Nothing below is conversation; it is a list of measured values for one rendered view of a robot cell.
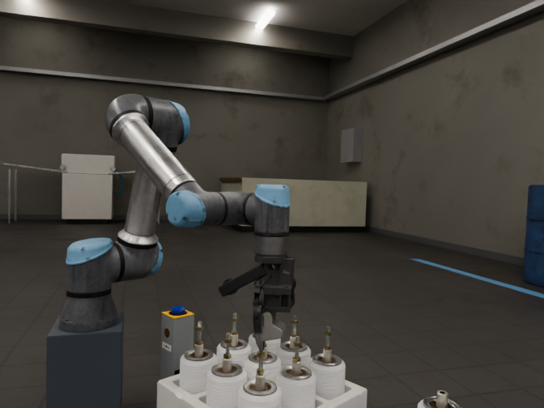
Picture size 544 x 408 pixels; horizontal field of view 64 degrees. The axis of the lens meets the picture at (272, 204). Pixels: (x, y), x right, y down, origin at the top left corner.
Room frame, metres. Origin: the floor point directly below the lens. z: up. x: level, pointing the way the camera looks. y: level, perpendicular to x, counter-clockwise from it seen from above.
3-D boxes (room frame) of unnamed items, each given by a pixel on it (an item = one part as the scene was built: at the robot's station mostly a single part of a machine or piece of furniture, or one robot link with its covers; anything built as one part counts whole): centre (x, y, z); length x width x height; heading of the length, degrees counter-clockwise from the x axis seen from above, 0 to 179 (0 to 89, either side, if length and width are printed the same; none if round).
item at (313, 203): (7.25, -0.26, 0.39); 2.03 x 1.64 x 0.78; 107
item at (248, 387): (0.95, 0.01, 0.25); 0.08 x 0.08 x 0.01
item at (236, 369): (1.03, 0.10, 0.25); 0.08 x 0.08 x 0.01
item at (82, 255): (1.20, 0.49, 0.47); 0.13 x 0.12 x 0.14; 140
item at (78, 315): (1.20, 0.50, 0.35); 0.15 x 0.15 x 0.10
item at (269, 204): (0.95, 0.00, 0.65); 0.09 x 0.08 x 0.11; 50
